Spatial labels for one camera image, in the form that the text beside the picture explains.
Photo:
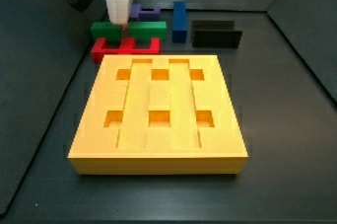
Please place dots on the green rectangular block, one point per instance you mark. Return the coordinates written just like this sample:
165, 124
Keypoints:
140, 30

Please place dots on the yellow slotted board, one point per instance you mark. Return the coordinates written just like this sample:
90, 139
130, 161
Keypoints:
158, 118

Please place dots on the purple comb-shaped block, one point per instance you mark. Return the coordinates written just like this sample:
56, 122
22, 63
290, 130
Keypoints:
145, 15

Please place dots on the red comb-shaped block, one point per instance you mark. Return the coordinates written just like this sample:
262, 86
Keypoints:
100, 48

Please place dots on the blue rectangular block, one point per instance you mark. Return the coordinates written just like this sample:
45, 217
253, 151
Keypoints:
178, 22

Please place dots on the black rectangular block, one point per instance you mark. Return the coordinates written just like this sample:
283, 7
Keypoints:
214, 34

